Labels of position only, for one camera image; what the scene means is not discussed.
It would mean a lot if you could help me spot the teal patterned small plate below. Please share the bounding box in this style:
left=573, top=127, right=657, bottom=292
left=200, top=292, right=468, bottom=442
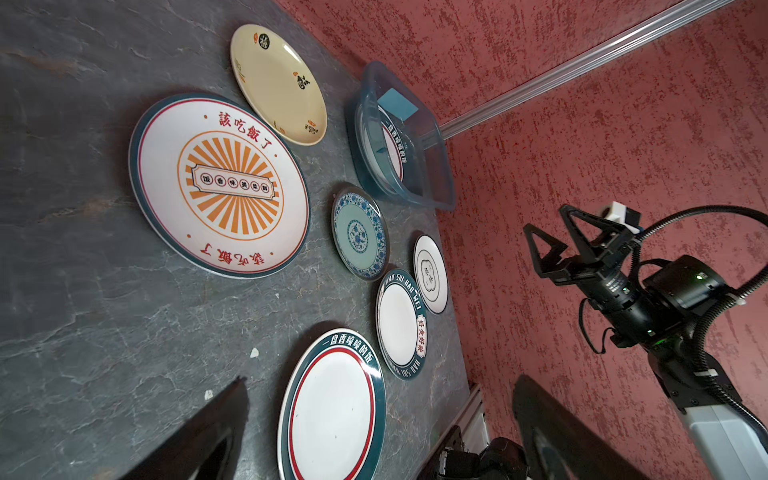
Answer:
left=331, top=184, right=390, bottom=281

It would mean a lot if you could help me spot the green rim lettered plate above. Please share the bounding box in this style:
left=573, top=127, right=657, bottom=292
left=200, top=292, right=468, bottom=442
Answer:
left=375, top=268, right=428, bottom=380

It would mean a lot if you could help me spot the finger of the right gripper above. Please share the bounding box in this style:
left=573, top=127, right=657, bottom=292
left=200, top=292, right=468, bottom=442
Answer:
left=523, top=224, right=576, bottom=285
left=559, top=205, right=634, bottom=264

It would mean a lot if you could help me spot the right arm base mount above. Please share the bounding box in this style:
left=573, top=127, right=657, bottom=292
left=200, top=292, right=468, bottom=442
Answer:
left=415, top=425, right=529, bottom=480

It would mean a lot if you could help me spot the blue plastic bin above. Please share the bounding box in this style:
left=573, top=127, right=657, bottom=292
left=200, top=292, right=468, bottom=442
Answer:
left=345, top=61, right=456, bottom=211

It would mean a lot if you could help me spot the orange sunburst plate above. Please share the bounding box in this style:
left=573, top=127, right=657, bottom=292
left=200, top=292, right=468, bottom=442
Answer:
left=128, top=93, right=311, bottom=279

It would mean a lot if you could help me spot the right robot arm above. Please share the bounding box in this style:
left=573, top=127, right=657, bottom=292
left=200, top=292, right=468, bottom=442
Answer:
left=523, top=205, right=767, bottom=479

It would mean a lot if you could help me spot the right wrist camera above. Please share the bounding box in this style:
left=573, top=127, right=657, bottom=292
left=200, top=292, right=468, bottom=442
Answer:
left=600, top=201, right=642, bottom=234

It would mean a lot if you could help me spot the right aluminium corner post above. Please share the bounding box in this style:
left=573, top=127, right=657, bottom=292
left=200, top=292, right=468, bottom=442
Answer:
left=440, top=0, right=733, bottom=139

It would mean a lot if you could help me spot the white plate black outline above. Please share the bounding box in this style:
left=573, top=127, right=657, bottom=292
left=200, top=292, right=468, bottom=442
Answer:
left=413, top=235, right=450, bottom=314

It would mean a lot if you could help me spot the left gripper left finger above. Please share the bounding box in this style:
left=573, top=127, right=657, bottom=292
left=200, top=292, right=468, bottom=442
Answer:
left=123, top=377, right=249, bottom=479

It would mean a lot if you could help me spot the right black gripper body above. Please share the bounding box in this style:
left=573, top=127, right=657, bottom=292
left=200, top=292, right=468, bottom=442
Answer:
left=578, top=233, right=678, bottom=348

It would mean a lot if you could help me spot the small yellow plate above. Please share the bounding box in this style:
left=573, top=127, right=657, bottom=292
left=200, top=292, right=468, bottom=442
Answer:
left=230, top=24, right=328, bottom=146

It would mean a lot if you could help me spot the green red rim plate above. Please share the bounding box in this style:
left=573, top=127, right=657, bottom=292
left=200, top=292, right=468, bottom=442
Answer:
left=277, top=328, right=386, bottom=479

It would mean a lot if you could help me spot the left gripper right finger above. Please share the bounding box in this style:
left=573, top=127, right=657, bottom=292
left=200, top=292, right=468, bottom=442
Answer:
left=512, top=375, right=646, bottom=479

